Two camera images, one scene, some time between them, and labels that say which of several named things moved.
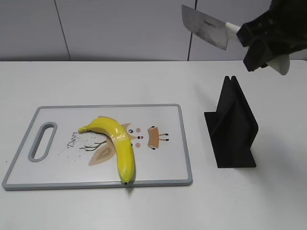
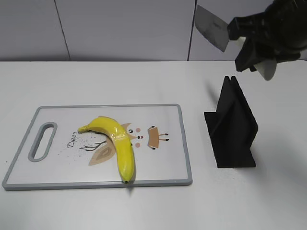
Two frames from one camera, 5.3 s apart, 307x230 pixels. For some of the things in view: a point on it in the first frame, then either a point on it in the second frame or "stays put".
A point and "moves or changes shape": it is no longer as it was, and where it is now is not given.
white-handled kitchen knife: x=218 y=32 moves or changes shape
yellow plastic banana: x=123 y=144 stays put
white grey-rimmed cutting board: x=54 y=154 stays put
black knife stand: x=232 y=128 stays put
